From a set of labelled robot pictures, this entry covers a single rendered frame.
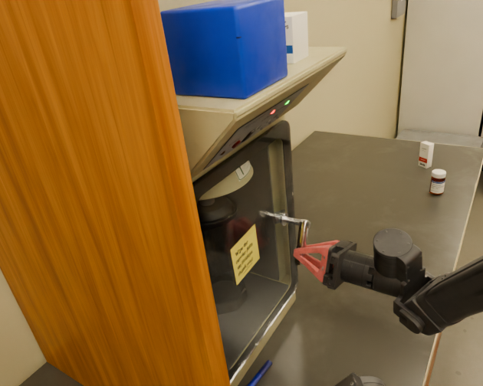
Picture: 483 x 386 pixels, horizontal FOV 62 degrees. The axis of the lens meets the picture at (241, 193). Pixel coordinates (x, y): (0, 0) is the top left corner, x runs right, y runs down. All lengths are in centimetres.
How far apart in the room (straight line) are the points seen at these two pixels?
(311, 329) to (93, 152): 64
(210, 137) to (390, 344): 63
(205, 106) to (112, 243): 20
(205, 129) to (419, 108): 328
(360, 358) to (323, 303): 16
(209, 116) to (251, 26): 10
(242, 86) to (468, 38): 312
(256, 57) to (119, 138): 16
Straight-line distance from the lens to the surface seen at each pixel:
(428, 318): 68
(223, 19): 43
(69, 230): 57
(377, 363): 89
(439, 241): 121
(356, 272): 73
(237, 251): 66
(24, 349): 103
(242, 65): 42
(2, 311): 96
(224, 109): 41
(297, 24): 59
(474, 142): 351
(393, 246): 66
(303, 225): 77
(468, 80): 355
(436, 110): 363
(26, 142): 54
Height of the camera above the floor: 163
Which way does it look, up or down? 28 degrees down
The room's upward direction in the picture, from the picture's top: 7 degrees counter-clockwise
